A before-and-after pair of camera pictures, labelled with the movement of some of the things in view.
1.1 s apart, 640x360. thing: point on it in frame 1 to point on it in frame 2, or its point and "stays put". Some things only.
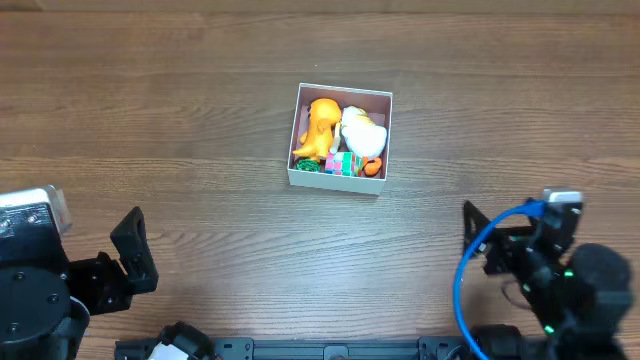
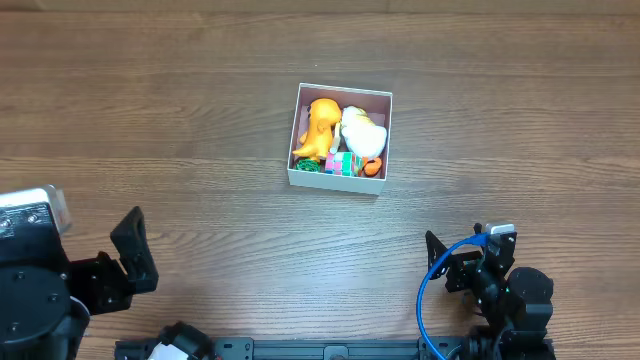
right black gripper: x=507 y=251 to x=461 y=270
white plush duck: x=364 y=137 stays put
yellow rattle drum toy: x=337 y=138 stays put
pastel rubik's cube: x=344 y=164 stays put
